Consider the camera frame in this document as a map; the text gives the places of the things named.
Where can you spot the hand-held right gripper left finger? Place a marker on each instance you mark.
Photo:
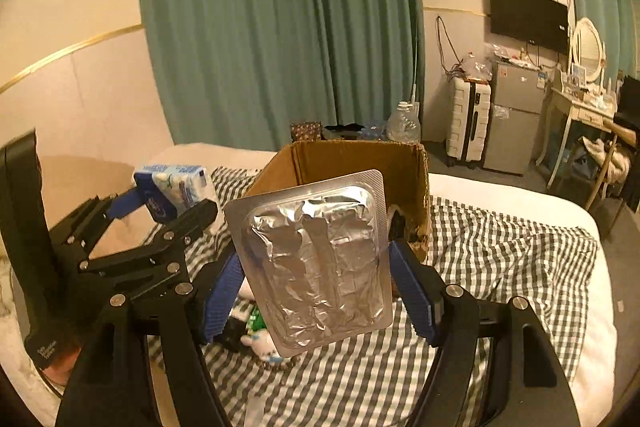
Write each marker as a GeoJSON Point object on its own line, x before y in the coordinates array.
{"type": "Point", "coordinates": [222, 302]}

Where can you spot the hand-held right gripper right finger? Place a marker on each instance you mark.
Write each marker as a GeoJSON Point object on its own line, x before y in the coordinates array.
{"type": "Point", "coordinates": [415, 292]}

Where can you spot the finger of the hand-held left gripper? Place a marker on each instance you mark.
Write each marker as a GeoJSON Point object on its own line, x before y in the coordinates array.
{"type": "Point", "coordinates": [131, 203]}
{"type": "Point", "coordinates": [197, 213]}

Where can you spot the blue white tissue packet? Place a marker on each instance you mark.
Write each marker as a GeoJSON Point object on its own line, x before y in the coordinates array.
{"type": "Point", "coordinates": [175, 184]}

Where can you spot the silver foil blister pack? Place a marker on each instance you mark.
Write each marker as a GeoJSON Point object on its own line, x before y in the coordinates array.
{"type": "Point", "coordinates": [315, 267]}

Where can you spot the brown cardboard box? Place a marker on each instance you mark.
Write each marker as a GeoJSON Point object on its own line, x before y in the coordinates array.
{"type": "Point", "coordinates": [350, 162]}

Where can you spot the black pouch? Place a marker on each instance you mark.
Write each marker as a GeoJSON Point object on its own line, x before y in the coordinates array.
{"type": "Point", "coordinates": [235, 334]}

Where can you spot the beige pillow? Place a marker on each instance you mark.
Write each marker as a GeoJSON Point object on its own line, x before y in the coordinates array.
{"type": "Point", "coordinates": [90, 177]}

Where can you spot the white plush toy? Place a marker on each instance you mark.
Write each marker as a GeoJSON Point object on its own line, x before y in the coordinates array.
{"type": "Point", "coordinates": [265, 347]}

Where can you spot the grey white checked cloth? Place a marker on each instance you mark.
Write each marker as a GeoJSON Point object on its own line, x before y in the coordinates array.
{"type": "Point", "coordinates": [480, 257]}

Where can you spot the clear plastic wrapper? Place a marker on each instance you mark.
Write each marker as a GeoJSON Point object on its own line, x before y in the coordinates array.
{"type": "Point", "coordinates": [257, 412]}

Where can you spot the patterned brown bag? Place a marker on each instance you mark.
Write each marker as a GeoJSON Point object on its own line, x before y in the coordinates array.
{"type": "Point", "coordinates": [305, 132]}

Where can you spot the white bed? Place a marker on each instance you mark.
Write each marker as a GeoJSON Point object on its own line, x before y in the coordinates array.
{"type": "Point", "coordinates": [575, 287]}

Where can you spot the large clear water bottle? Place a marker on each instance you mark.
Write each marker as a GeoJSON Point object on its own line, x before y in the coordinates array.
{"type": "Point", "coordinates": [404, 124]}

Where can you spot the black bag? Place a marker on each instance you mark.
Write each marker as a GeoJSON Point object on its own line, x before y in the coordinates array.
{"type": "Point", "coordinates": [345, 129]}

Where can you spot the white suitcase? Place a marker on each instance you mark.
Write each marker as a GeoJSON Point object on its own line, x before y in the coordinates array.
{"type": "Point", "coordinates": [467, 122]}

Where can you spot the wide green curtain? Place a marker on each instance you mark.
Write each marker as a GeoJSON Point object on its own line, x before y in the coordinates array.
{"type": "Point", "coordinates": [260, 22]}

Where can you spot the silver small fridge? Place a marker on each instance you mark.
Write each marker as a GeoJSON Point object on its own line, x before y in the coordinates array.
{"type": "Point", "coordinates": [515, 117]}

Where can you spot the clear plastic bag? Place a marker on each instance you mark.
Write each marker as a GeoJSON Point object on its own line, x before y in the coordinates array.
{"type": "Point", "coordinates": [472, 68]}

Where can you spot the pale clothes pile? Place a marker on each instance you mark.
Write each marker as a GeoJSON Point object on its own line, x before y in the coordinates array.
{"type": "Point", "coordinates": [610, 157]}

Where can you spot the white dressing table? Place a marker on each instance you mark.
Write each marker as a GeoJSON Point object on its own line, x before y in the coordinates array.
{"type": "Point", "coordinates": [575, 107]}

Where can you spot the wooden chair with clothes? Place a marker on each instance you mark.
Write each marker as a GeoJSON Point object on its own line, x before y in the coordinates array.
{"type": "Point", "coordinates": [631, 117]}

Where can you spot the white oval mirror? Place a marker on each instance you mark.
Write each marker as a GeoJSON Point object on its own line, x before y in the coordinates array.
{"type": "Point", "coordinates": [587, 49]}

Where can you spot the black wall television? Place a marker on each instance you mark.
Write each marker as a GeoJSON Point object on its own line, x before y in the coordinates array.
{"type": "Point", "coordinates": [527, 17]}

